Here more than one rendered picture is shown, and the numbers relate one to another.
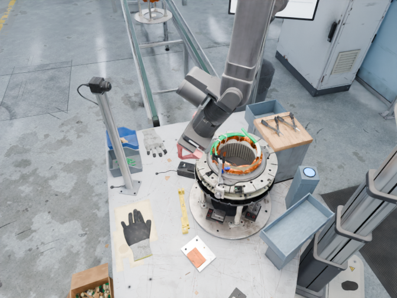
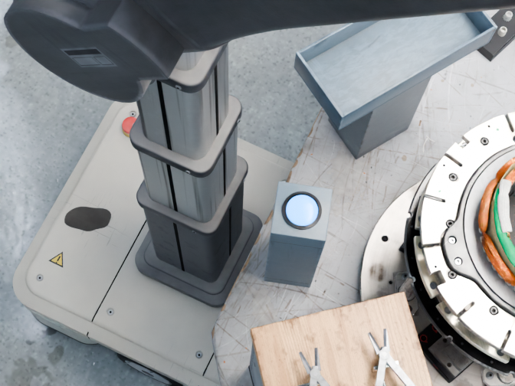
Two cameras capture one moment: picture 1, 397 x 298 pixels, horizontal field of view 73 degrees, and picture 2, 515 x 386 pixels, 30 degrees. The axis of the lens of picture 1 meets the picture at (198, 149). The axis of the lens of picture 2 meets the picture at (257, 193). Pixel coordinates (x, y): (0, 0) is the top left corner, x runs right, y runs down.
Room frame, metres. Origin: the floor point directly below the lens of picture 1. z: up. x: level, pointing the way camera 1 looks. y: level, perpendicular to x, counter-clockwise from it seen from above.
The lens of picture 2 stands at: (1.05, -0.51, 2.18)
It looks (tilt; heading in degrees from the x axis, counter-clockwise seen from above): 71 degrees down; 179
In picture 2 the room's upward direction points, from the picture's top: 5 degrees clockwise
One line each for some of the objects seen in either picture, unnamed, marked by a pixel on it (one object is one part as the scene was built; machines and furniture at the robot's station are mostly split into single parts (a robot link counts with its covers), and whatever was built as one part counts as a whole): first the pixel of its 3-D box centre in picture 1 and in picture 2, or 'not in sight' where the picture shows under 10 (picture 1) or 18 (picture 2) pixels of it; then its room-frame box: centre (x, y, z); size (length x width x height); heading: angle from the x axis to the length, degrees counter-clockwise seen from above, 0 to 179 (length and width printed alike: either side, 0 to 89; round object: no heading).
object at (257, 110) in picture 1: (261, 129); not in sight; (1.05, -0.33, 0.92); 0.17 x 0.11 x 0.28; 108
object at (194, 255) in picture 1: (196, 257); not in sight; (0.42, 0.01, 0.80); 0.07 x 0.05 x 0.01; 41
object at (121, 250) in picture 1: (134, 232); not in sight; (0.54, 0.28, 0.78); 0.31 x 0.19 x 0.01; 16
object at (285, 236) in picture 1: (288, 240); (381, 86); (0.44, -0.34, 0.92); 0.25 x 0.11 x 0.28; 126
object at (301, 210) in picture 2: (309, 172); (302, 210); (0.68, -0.45, 1.03); 0.04 x 0.04 x 0.01
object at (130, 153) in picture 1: (125, 161); not in sight; (0.92, 0.38, 0.82); 0.16 x 0.14 x 0.07; 105
